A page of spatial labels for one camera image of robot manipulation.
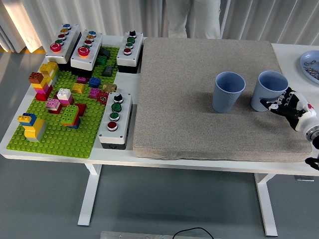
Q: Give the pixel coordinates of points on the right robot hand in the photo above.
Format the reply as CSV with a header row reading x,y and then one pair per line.
x,y
296,112

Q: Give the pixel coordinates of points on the blue ribbed cup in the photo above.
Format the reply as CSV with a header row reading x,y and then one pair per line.
x,y
261,93
224,99

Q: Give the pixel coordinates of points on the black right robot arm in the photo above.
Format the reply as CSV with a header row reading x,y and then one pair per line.
x,y
312,134

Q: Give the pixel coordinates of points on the blue plate with metal nuts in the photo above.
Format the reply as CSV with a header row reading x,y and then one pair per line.
x,y
305,58

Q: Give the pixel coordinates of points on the white table leg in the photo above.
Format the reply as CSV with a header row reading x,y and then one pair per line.
x,y
265,204
89,194

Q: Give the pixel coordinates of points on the grey-brown mat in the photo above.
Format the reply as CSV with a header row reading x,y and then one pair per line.
x,y
179,99

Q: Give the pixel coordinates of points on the person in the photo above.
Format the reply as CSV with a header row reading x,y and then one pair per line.
x,y
179,20

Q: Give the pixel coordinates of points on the four-button control box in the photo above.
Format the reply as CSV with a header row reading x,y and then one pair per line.
x,y
104,134
124,58

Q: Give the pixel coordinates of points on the brass pipe fitting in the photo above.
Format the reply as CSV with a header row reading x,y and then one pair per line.
x,y
109,87

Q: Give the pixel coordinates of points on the red valve handwheel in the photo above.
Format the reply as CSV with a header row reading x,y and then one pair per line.
x,y
102,97

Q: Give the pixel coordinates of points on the white curtain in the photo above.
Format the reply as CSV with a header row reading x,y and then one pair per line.
x,y
124,15

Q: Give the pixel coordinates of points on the dark grey cylinder part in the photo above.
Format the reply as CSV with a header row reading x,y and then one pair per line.
x,y
105,52

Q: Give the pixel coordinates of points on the dark green brick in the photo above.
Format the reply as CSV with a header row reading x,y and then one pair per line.
x,y
101,60

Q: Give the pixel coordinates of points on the five-button control box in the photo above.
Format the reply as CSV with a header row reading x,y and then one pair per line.
x,y
66,46
93,49

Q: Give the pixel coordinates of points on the small magenta brick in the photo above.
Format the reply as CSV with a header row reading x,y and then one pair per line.
x,y
81,80

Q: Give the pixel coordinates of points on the green brick stack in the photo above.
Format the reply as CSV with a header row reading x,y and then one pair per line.
x,y
69,114

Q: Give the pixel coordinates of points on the green brick baseplate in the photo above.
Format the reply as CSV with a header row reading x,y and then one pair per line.
x,y
54,142

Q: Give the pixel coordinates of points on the pink white red brick stack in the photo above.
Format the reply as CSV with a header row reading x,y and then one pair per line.
x,y
52,104

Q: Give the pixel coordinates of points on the yellow white brick tower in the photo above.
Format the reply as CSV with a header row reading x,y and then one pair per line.
x,y
48,68

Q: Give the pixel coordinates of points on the brown yellow red brick tower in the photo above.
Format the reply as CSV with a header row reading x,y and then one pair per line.
x,y
42,90

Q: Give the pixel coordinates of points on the blue yellow grey brick stack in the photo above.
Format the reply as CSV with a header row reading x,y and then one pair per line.
x,y
33,130

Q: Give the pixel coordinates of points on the metal bracket under table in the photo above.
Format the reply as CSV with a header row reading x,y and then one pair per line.
x,y
304,178

